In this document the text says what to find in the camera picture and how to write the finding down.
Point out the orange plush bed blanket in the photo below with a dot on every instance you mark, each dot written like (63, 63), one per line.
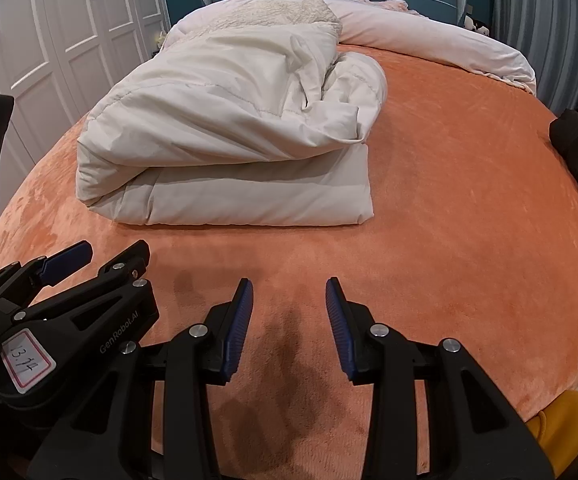
(444, 235)

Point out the small yellow bedside item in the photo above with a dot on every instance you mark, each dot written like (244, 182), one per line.
(159, 38)

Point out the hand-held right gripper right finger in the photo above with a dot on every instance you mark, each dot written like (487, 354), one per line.
(341, 330)

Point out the cream padded coat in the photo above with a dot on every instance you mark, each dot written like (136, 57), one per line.
(219, 110)

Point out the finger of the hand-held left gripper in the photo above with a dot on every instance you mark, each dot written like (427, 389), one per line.
(114, 300)
(66, 260)

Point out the grey curtain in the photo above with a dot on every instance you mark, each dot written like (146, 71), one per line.
(534, 10)

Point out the yellow cloth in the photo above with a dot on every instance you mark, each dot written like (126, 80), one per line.
(564, 425)

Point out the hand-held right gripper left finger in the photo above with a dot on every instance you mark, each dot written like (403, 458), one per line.
(236, 330)

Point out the white panelled wardrobe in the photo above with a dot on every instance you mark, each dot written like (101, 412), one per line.
(69, 20)

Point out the small plush toy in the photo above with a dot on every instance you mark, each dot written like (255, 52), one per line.
(475, 25)

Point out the pale pink duvet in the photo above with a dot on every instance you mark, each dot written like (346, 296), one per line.
(419, 40)

